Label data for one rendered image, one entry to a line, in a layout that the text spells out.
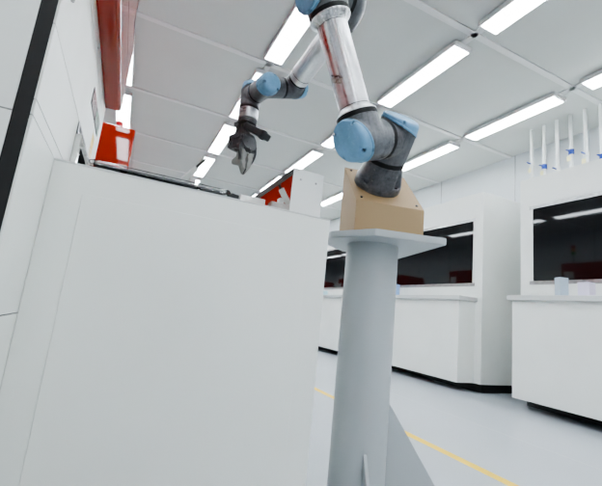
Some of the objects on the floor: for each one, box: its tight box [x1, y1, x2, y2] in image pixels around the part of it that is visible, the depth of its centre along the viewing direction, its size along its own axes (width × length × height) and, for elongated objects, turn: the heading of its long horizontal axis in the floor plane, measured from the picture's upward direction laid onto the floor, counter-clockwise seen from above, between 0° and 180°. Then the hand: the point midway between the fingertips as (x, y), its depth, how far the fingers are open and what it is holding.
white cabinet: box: [0, 160, 330, 486], centre depth 123 cm, size 64×96×82 cm, turn 55°
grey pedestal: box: [327, 229, 447, 486], centre depth 114 cm, size 51×44×82 cm
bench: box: [392, 192, 521, 393], centre depth 467 cm, size 108×180×200 cm, turn 55°
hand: (244, 171), depth 139 cm, fingers closed
